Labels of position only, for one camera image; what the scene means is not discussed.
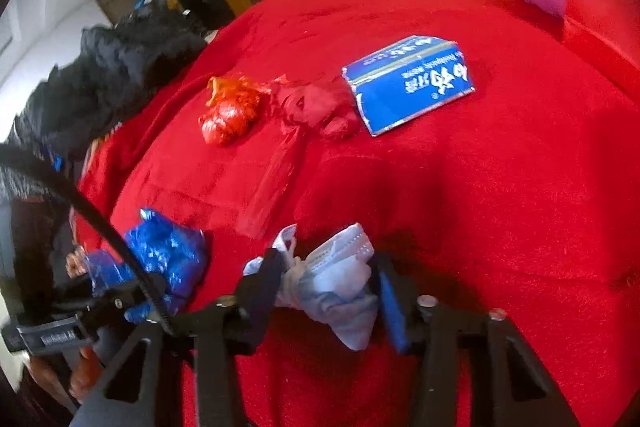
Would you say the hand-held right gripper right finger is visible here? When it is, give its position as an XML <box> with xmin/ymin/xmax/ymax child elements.
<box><xmin>372</xmin><ymin>252</ymin><xmax>583</xmax><ymax>427</ymax></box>

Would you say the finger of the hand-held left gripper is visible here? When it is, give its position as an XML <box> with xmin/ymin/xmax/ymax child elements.
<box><xmin>92</xmin><ymin>274</ymin><xmax>168</xmax><ymax>315</ymax></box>

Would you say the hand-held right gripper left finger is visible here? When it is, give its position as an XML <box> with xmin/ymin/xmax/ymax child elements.
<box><xmin>70</xmin><ymin>247</ymin><xmax>296</xmax><ymax>427</ymax></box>

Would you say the white face mask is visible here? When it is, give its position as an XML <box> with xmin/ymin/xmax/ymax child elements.
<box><xmin>244</xmin><ymin>223</ymin><xmax>380</xmax><ymax>352</ymax></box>

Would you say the blue plastic wrapper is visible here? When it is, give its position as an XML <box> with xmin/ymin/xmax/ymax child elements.
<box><xmin>82</xmin><ymin>207</ymin><xmax>208</xmax><ymax>323</ymax></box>

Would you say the orange-red plastic wrapper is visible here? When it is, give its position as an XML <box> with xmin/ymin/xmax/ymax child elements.
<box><xmin>198</xmin><ymin>76</ymin><xmax>266</xmax><ymax>146</ymax></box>

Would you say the red plastic bag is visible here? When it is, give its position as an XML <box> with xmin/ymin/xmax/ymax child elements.
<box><xmin>244</xmin><ymin>74</ymin><xmax>361</xmax><ymax>238</ymax></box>

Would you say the blue toothpaste box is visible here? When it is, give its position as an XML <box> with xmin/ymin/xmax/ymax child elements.
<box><xmin>342</xmin><ymin>36</ymin><xmax>476</xmax><ymax>138</ymax></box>

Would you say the orange-brown crumpled wrapper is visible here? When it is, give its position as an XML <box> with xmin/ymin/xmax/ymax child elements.
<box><xmin>65</xmin><ymin>247</ymin><xmax>93</xmax><ymax>278</ymax></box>

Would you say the red cloth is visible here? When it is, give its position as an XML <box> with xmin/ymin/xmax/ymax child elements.
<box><xmin>75</xmin><ymin>0</ymin><xmax>640</xmax><ymax>427</ymax></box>

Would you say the black fluffy cloth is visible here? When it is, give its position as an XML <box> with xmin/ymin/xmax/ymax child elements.
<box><xmin>12</xmin><ymin>7</ymin><xmax>208</xmax><ymax>162</ymax></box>

